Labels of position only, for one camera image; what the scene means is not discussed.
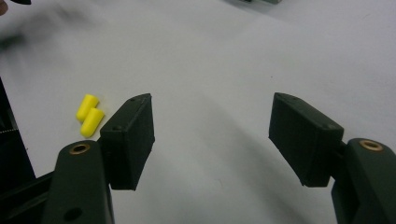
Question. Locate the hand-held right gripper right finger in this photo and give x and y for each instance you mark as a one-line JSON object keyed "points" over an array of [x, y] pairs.
{"points": [[305, 140]]}

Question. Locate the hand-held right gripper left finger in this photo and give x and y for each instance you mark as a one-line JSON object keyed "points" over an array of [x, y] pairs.
{"points": [[127, 143]]}

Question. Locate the yellow foam earplug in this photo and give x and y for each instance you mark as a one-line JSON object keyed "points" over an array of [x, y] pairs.
{"points": [[86, 105], [92, 123]]}

